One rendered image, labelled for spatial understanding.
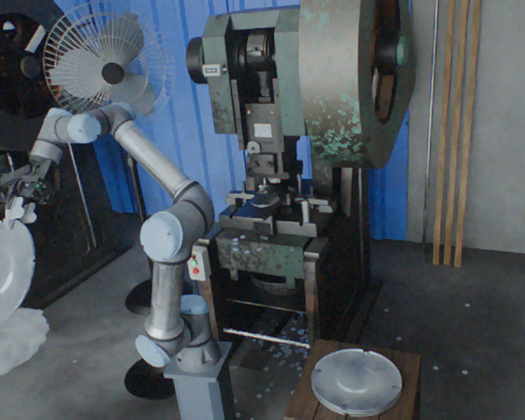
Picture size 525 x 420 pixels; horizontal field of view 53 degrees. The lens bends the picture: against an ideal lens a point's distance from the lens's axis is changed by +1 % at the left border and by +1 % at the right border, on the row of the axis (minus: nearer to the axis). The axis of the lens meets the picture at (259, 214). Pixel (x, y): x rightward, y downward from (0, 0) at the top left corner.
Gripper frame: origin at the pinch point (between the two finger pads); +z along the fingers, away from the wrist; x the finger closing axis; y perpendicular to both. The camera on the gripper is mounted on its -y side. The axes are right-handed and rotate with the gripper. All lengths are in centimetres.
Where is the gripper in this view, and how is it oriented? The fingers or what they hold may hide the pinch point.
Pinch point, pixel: (10, 226)
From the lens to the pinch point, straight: 156.9
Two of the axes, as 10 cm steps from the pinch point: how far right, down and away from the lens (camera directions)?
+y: 8.9, 1.0, -4.5
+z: -2.5, 9.3, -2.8
